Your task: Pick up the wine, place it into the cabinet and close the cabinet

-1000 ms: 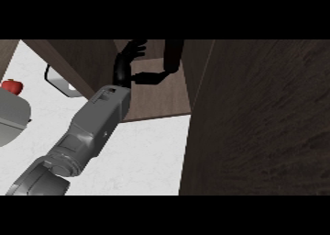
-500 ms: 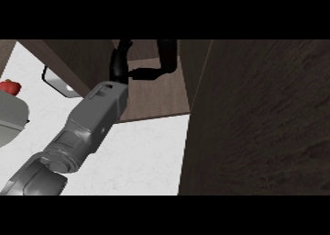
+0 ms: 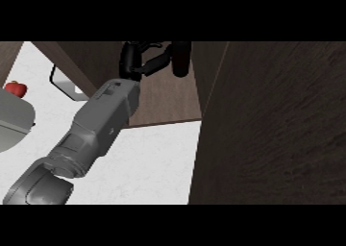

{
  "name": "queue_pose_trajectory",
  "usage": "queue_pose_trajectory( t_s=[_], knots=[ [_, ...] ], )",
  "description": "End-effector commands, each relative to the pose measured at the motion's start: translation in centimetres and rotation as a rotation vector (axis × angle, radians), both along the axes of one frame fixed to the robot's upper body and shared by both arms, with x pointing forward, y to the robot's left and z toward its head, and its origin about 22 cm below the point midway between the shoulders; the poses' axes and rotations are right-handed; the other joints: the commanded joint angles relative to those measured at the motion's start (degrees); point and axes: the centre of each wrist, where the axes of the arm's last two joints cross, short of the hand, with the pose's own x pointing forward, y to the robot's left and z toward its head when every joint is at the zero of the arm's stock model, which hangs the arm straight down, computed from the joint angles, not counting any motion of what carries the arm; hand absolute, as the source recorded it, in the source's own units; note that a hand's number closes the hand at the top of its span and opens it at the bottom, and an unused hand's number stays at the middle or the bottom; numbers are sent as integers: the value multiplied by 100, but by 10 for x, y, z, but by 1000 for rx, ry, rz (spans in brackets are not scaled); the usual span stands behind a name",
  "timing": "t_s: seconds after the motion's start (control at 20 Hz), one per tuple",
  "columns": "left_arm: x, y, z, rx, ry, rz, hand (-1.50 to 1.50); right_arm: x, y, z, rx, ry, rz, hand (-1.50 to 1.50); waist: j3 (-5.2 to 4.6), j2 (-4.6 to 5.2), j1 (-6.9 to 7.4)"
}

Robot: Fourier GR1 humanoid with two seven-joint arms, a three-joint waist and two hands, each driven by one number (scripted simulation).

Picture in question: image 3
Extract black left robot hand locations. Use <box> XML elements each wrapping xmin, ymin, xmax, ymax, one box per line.
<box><xmin>118</xmin><ymin>41</ymin><xmax>176</xmax><ymax>82</ymax></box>

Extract brown wooden cabinet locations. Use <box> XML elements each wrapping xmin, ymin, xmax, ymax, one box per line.
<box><xmin>31</xmin><ymin>41</ymin><xmax>229</xmax><ymax>130</ymax></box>

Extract dark brown cabinet door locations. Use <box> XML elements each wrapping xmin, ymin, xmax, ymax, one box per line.
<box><xmin>188</xmin><ymin>41</ymin><xmax>346</xmax><ymax>206</ymax></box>

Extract white object with black rim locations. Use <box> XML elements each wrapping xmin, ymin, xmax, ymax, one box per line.
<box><xmin>48</xmin><ymin>63</ymin><xmax>90</xmax><ymax>102</ymax></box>

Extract red bell pepper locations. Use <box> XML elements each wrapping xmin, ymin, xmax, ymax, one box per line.
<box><xmin>3</xmin><ymin>80</ymin><xmax>29</xmax><ymax>99</ymax></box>

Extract brown wooden panel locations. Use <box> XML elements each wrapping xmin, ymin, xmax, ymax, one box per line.
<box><xmin>0</xmin><ymin>41</ymin><xmax>25</xmax><ymax>88</ymax></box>

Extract pale grey rounded appliance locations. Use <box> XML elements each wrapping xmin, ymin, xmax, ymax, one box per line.
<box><xmin>0</xmin><ymin>83</ymin><xmax>37</xmax><ymax>155</ymax></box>

